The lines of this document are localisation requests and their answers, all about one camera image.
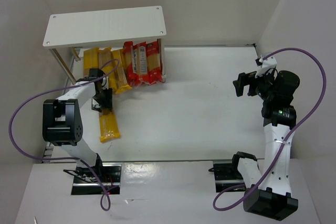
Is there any red spaghetti bag middle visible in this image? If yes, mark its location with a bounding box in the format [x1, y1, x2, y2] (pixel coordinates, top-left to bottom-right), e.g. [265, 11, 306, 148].
[133, 42, 149, 86]

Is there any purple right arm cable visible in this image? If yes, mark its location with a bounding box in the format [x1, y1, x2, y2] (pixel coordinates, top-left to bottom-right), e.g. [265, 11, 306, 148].
[212, 48, 328, 212]

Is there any red spaghetti bag left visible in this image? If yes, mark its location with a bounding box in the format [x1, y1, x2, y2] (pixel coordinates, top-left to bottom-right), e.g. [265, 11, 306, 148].
[123, 41, 139, 87]

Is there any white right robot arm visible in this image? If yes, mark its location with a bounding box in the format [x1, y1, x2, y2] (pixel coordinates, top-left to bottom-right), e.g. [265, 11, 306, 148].
[233, 69, 300, 221]

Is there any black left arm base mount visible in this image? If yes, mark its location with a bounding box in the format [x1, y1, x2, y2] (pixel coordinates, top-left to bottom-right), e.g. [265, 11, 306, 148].
[62, 163, 123, 196]

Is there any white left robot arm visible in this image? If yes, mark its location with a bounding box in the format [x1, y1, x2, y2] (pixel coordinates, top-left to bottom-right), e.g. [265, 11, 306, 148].
[43, 68, 112, 174]

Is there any yellow spaghetti bag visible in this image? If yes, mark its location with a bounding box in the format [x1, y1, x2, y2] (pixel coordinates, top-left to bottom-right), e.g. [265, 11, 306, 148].
[112, 49, 132, 94]
[83, 48, 99, 77]
[98, 47, 117, 91]
[99, 109, 121, 143]

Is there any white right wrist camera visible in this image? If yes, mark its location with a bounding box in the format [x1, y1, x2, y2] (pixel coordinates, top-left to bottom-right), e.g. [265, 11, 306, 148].
[255, 56, 277, 78]

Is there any red spaghetti bag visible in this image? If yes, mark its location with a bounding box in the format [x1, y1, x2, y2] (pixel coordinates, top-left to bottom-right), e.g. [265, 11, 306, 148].
[133, 42, 149, 86]
[146, 41, 162, 85]
[123, 41, 139, 87]

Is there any red spaghetti bag rightmost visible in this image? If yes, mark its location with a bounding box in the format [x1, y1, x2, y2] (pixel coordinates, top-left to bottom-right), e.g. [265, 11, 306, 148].
[146, 41, 162, 85]

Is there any white two-tier shelf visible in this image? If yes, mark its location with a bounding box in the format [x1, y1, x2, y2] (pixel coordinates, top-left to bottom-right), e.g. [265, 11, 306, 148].
[43, 6, 167, 84]

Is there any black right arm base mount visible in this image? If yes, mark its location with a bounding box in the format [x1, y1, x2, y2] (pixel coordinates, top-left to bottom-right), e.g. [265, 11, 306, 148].
[208, 161, 244, 193]

